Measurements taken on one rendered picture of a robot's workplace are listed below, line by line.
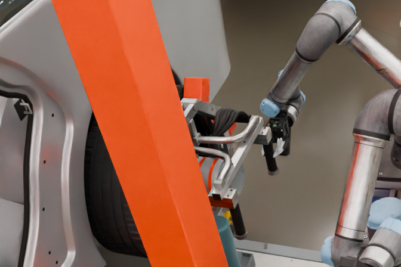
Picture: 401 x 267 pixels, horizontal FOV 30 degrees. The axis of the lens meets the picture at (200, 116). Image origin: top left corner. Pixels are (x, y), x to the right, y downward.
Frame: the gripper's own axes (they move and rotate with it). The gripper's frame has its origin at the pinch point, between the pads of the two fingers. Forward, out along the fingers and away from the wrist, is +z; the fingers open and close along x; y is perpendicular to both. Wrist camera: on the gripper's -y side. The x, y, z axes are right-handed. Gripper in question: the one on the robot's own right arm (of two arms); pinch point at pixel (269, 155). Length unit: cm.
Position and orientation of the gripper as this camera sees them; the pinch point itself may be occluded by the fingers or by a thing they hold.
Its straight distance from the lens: 281.5
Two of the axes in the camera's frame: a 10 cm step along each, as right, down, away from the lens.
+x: 8.9, 0.7, -4.4
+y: -2.2, -7.9, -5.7
